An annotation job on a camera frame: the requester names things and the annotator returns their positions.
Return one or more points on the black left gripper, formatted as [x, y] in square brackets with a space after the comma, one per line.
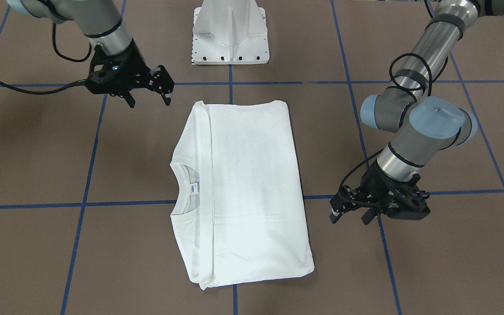
[373, 185]

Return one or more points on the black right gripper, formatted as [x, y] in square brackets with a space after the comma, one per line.
[134, 65]

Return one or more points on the white long-sleeve printed shirt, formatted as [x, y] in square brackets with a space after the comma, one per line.
[239, 215]

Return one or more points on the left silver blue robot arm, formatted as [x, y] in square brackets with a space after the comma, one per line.
[422, 124]

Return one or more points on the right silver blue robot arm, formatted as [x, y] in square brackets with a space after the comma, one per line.
[99, 20]

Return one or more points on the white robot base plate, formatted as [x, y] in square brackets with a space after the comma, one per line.
[230, 32]

